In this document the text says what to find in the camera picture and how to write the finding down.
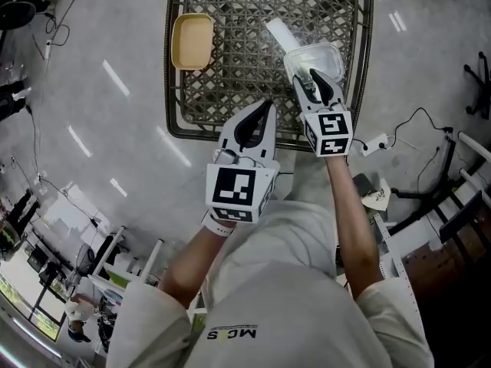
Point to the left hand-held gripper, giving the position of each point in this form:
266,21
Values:
234,186

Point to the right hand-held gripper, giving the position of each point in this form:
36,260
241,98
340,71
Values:
330,129

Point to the person's left forearm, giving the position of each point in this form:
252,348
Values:
192,267

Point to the person's right forearm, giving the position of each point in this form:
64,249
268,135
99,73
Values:
349,224

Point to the yellow rectangular dish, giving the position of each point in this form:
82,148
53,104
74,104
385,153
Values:
192,42

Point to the dark wicker table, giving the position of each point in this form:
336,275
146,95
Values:
238,71

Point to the white power strip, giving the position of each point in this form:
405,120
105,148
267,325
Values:
48,50
375,144

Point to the white wristband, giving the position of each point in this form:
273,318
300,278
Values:
216,226

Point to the white paper bag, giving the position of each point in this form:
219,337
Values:
377,198

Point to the black stand base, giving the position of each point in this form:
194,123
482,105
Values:
441,167

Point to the white desk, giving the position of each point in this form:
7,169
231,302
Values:
472,144

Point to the black office chair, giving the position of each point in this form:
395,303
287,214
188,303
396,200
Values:
479,77

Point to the person's white shirt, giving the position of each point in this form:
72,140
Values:
287,301

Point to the white perforated metal shelf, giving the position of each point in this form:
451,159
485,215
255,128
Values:
399,274

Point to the black round fan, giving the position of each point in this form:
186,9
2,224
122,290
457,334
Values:
17,15

